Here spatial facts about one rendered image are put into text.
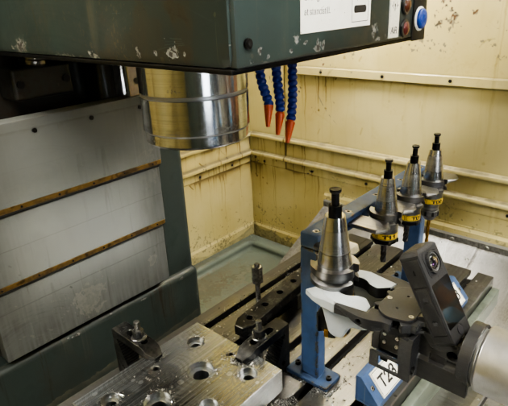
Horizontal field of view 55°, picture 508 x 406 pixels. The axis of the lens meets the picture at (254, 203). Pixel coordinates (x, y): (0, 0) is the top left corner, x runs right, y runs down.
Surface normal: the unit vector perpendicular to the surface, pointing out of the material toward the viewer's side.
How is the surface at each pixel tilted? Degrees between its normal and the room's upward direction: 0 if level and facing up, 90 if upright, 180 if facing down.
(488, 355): 44
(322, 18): 90
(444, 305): 60
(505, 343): 18
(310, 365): 90
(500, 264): 24
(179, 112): 90
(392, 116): 90
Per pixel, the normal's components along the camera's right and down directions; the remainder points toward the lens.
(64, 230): 0.75, 0.22
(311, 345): -0.66, 0.32
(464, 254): -0.30, -0.71
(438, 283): 0.61, -0.26
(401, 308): -0.04, -0.92
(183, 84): -0.07, 0.39
